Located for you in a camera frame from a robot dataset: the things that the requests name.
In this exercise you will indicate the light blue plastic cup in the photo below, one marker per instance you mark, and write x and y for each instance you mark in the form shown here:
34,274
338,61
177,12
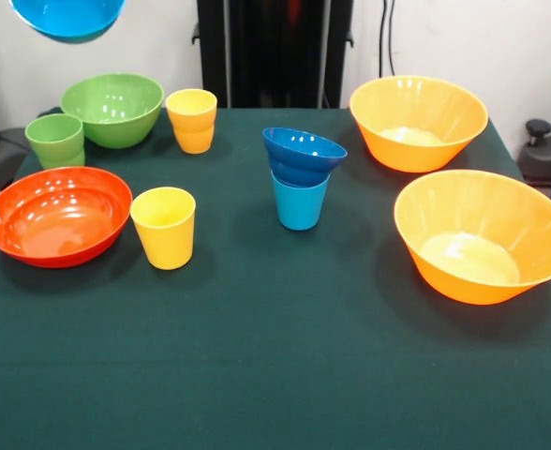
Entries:
299,208

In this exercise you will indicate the dark blue plastic bowl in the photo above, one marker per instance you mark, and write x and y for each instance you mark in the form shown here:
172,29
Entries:
303,154

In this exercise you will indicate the orange plastic bowl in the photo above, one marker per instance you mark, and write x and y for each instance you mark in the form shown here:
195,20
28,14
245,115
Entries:
418,110
484,220

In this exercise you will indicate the light blue plastic bowl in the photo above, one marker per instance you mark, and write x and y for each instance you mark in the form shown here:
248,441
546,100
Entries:
69,16

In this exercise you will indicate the yellow plastic cup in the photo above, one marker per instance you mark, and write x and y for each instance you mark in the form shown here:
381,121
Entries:
195,140
165,239
191,110

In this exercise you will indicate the dark green tablecloth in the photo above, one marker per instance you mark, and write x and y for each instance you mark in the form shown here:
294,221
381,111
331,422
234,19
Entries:
275,351

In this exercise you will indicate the green plastic bowl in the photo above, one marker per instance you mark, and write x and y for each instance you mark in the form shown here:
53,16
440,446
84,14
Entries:
111,108

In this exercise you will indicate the red plastic bowl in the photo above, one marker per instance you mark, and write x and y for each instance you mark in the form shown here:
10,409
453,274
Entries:
55,215

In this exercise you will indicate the green plastic cup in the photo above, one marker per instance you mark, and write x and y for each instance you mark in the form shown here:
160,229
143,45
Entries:
62,162
55,136

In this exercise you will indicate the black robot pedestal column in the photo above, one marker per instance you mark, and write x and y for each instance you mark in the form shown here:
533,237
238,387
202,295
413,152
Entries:
266,47

